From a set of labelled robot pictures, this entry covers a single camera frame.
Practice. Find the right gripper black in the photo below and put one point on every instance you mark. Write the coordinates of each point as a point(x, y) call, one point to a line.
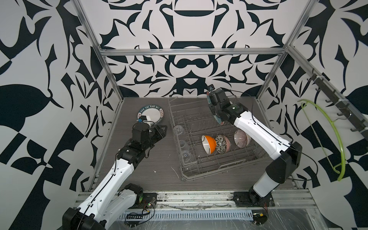
point(212, 108)

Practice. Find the black white patterned bowl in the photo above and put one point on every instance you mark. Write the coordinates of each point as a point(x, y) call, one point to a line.
point(223, 144)

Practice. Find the grey wire dish rack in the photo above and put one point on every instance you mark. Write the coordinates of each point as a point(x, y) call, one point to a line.
point(195, 116)

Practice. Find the teal red striped bowl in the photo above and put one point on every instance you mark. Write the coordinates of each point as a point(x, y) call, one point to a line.
point(217, 118)

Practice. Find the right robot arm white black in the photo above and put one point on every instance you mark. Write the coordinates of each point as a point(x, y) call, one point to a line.
point(286, 155)

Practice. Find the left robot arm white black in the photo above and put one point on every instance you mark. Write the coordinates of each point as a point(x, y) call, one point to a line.
point(106, 203)

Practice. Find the white orange small bowl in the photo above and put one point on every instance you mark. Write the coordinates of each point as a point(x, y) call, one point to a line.
point(209, 144)

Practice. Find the black usb hub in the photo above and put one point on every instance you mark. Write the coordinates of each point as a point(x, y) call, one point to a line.
point(134, 217)

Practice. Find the small round black device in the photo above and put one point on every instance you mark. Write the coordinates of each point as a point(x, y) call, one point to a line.
point(260, 218)

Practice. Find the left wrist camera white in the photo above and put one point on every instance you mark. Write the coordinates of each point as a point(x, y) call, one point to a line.
point(144, 118)

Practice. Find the frosted textured plastic cup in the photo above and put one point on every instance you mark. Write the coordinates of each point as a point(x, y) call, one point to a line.
point(184, 145)

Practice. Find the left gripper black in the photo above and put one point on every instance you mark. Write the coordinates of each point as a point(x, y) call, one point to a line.
point(158, 132)

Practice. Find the black wall hook rail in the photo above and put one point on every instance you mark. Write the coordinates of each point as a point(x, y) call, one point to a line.
point(347, 110)

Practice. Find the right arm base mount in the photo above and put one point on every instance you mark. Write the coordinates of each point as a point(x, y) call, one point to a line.
point(244, 199)

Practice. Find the clear faceted plastic cup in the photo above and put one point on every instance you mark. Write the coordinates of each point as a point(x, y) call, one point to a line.
point(187, 158)

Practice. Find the aluminium frame bars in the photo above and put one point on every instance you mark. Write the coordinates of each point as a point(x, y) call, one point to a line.
point(287, 50)

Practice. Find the white slotted cable duct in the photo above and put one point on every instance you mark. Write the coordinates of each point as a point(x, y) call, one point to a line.
point(175, 215)

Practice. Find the pink ribbed bowl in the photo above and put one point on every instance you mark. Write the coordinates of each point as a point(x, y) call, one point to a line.
point(241, 139)

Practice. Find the green rim lettered plate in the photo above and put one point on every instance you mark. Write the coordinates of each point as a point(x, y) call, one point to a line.
point(155, 112)

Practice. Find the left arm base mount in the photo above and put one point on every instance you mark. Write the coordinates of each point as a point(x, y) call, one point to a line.
point(144, 198)

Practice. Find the clear smooth plastic cup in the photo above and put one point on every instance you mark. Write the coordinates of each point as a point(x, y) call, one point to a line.
point(179, 130)

